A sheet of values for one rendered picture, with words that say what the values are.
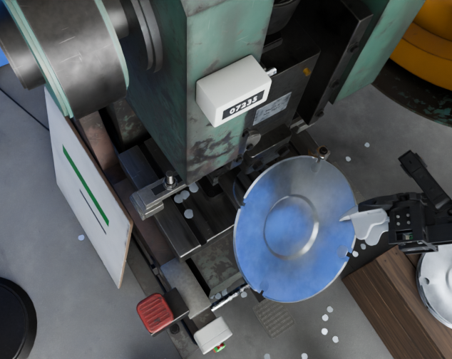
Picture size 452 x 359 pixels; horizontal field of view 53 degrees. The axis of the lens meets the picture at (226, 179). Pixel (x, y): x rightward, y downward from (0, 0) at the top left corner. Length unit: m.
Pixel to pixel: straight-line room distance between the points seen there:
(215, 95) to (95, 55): 0.12
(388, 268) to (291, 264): 0.69
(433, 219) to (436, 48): 0.35
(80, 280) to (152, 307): 0.85
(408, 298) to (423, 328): 0.09
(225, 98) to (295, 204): 0.47
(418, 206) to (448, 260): 0.85
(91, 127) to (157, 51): 0.68
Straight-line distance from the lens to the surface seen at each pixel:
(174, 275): 1.10
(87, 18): 0.45
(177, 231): 1.06
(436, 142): 2.24
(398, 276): 1.54
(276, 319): 1.60
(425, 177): 0.78
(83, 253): 1.82
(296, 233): 0.89
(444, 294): 1.57
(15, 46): 0.49
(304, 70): 0.75
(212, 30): 0.43
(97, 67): 0.46
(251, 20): 0.46
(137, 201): 1.06
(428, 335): 1.56
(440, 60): 0.95
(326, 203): 0.87
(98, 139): 1.19
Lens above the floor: 1.73
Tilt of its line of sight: 67 degrees down
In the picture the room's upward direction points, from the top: 12 degrees clockwise
